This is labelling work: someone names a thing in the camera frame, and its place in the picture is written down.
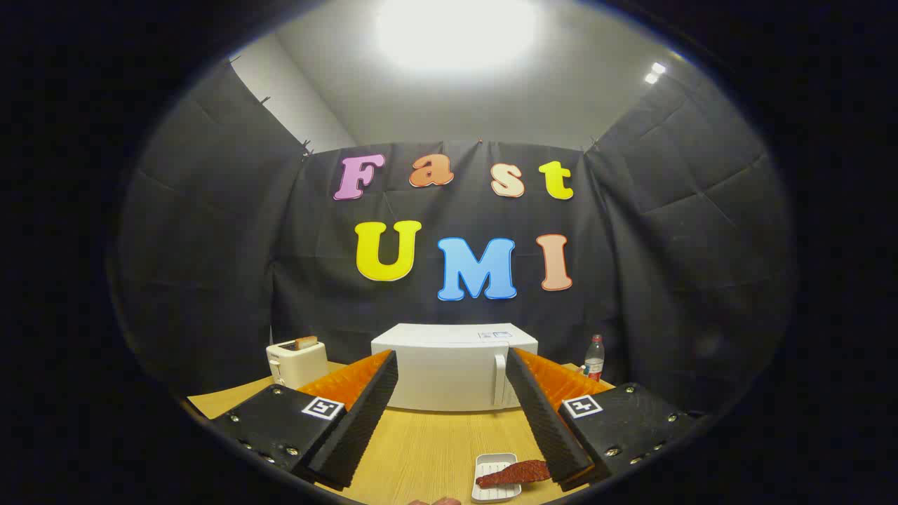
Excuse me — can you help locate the large ceiling light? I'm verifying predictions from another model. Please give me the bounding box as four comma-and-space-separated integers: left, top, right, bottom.
375, 0, 541, 71

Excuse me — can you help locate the white ribbed plastic tray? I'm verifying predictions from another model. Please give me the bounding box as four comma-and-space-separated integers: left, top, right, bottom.
471, 453, 523, 504

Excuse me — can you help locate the white bread toaster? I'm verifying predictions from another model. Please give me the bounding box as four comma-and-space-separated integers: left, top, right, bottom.
266, 339, 329, 390

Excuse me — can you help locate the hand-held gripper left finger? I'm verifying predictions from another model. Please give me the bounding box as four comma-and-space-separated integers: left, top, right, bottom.
210, 349, 399, 492

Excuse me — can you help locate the reddish brown meat slice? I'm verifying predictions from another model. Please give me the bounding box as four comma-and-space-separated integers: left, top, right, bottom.
476, 459, 551, 489

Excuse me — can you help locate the white toaster oven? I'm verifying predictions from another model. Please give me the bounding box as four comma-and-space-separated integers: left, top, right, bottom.
371, 323, 539, 412

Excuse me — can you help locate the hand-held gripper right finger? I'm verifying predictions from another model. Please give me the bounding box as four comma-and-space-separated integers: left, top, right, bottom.
505, 347, 702, 492

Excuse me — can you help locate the clear plastic water bottle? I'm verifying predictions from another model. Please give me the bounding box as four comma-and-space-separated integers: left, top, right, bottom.
584, 335, 605, 383

